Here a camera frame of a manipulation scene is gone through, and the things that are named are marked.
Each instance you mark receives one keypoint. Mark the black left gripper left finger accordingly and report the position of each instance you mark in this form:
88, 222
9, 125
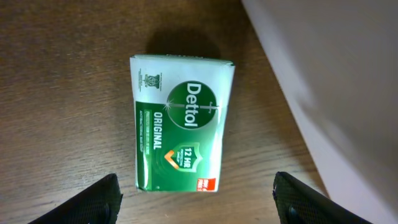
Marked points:
100, 203

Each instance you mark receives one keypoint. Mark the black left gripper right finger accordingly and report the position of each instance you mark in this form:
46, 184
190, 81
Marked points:
297, 203

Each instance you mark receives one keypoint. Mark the green soap bar box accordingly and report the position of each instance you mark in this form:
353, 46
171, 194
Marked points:
180, 109

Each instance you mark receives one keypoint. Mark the white cardboard box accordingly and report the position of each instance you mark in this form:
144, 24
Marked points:
336, 62

